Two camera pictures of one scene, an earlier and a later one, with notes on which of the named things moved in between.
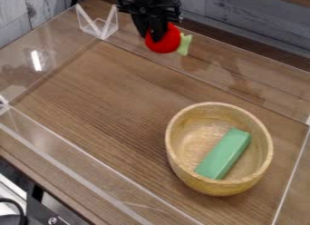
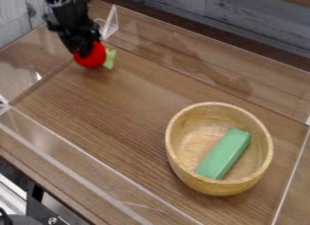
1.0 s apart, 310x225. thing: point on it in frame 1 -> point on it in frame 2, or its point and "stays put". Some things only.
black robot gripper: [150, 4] -> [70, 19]
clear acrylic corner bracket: [98, 27] stays put
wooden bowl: [219, 147] stays put
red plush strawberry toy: [174, 42] -> [100, 56]
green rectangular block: [225, 153] stays put
